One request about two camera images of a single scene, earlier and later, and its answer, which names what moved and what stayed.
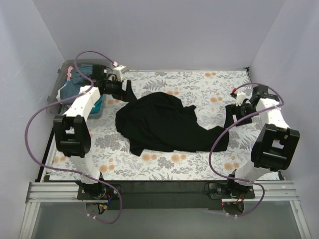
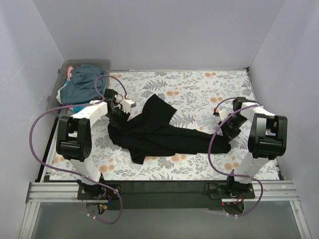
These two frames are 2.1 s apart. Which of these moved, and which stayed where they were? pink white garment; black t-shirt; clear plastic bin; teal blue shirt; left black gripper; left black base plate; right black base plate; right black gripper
Moved: black t-shirt; right black gripper; left black gripper
Stayed: teal blue shirt; left black base plate; right black base plate; clear plastic bin; pink white garment
